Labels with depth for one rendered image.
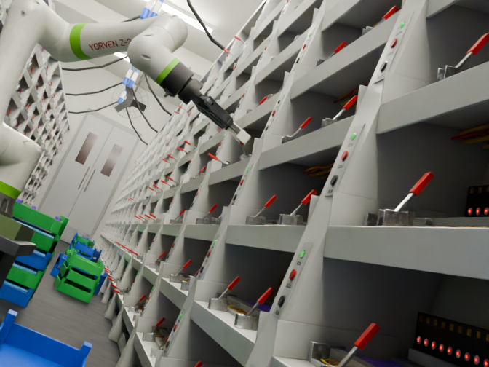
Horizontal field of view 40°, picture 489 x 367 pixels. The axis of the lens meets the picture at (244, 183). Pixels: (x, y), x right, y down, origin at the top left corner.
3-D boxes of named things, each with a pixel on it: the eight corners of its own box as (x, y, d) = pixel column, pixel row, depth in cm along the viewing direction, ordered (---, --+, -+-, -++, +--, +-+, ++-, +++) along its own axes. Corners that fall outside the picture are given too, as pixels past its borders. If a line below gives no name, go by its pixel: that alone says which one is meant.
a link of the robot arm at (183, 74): (184, 55, 189) (180, 62, 198) (157, 86, 186) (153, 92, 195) (200, 70, 189) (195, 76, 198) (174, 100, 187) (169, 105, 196)
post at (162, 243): (108, 338, 293) (276, -16, 321) (108, 335, 302) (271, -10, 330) (150, 356, 297) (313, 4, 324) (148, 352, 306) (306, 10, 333)
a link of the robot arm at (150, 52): (114, 60, 191) (129, 37, 182) (137, 39, 199) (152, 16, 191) (152, 93, 192) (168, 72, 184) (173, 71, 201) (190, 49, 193)
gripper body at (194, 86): (175, 99, 196) (199, 119, 198) (178, 93, 188) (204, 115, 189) (191, 80, 198) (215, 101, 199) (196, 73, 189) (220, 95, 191)
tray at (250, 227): (302, 253, 106) (316, 168, 107) (224, 242, 165) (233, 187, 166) (418, 273, 111) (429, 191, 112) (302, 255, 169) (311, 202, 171)
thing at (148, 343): (150, 387, 168) (160, 332, 169) (133, 345, 227) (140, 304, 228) (228, 397, 172) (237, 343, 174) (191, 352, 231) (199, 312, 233)
